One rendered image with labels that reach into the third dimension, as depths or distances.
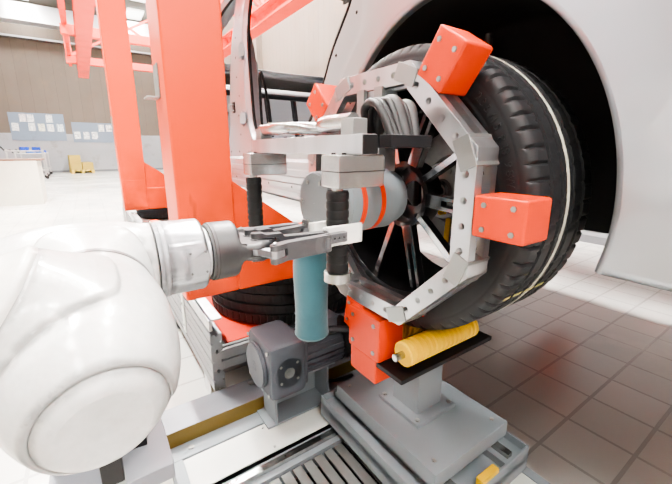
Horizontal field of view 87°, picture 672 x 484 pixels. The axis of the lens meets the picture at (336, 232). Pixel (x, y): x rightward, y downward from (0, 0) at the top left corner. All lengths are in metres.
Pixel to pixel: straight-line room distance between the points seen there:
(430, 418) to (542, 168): 0.73
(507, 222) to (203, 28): 0.90
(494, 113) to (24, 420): 0.69
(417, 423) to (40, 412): 0.96
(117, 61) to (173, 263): 2.67
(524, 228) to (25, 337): 0.56
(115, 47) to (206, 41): 1.97
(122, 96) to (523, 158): 2.71
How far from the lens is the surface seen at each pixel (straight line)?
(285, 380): 1.14
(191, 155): 1.08
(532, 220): 0.61
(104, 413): 0.26
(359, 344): 0.95
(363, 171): 0.55
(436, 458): 1.06
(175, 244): 0.44
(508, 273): 0.72
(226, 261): 0.46
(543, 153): 0.71
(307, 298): 0.89
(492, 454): 1.19
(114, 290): 0.29
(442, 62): 0.69
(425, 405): 1.15
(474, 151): 0.63
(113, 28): 3.09
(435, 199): 0.82
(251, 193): 0.84
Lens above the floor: 0.96
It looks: 13 degrees down
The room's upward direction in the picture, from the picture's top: straight up
